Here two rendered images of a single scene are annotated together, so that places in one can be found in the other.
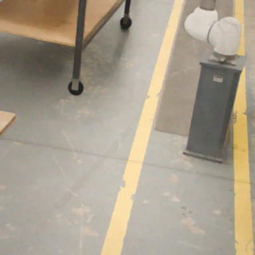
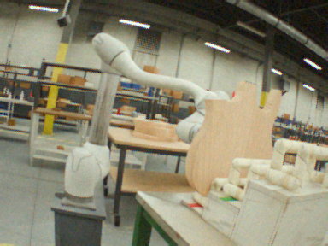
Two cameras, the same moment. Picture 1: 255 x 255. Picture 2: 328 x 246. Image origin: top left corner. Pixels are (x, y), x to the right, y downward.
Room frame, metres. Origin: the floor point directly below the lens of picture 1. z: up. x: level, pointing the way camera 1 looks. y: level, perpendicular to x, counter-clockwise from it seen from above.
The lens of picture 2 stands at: (3.89, -1.83, 1.23)
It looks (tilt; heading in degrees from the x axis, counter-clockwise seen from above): 3 degrees down; 61
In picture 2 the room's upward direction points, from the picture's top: 10 degrees clockwise
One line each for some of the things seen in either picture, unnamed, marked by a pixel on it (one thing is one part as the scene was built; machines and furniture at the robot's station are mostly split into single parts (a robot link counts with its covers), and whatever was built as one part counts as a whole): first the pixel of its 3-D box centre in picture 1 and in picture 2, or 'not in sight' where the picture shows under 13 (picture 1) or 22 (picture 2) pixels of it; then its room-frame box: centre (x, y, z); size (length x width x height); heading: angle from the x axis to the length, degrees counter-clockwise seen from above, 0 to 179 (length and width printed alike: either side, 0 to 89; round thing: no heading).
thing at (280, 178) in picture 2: not in sight; (282, 178); (4.40, -1.50, 1.12); 0.11 x 0.03 x 0.03; 85
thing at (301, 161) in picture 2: not in sight; (299, 172); (4.41, -1.54, 1.15); 0.03 x 0.03 x 0.09
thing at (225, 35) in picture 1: (227, 34); (80, 171); (4.16, -0.59, 0.87); 0.18 x 0.16 x 0.22; 55
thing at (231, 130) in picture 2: not in sight; (238, 141); (4.53, -1.19, 1.17); 0.35 x 0.04 x 0.40; 174
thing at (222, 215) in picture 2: not in sight; (253, 210); (4.51, -1.35, 0.98); 0.27 x 0.16 x 0.09; 175
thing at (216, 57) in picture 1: (224, 56); (75, 196); (4.14, -0.60, 0.73); 0.22 x 0.18 x 0.06; 167
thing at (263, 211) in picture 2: not in sight; (289, 214); (4.49, -1.50, 1.02); 0.27 x 0.15 x 0.17; 175
